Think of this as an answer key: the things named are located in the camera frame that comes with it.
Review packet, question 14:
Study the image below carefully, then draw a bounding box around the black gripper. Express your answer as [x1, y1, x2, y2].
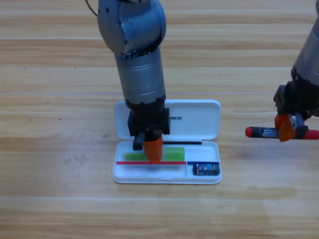
[127, 96, 171, 164]
[273, 74, 319, 142]

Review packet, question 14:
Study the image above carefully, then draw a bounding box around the green highlighter pen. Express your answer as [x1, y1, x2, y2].
[124, 147, 185, 162]

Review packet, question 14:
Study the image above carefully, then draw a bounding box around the black marker with red cap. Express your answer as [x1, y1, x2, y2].
[245, 126, 319, 140]

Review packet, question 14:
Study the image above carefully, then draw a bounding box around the white Unitree pencil case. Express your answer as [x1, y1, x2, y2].
[112, 99, 222, 185]

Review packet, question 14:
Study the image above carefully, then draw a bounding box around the small black eraser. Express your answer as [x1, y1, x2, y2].
[192, 162, 220, 176]

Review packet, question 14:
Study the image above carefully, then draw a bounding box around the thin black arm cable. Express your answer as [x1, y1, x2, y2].
[84, 0, 100, 16]

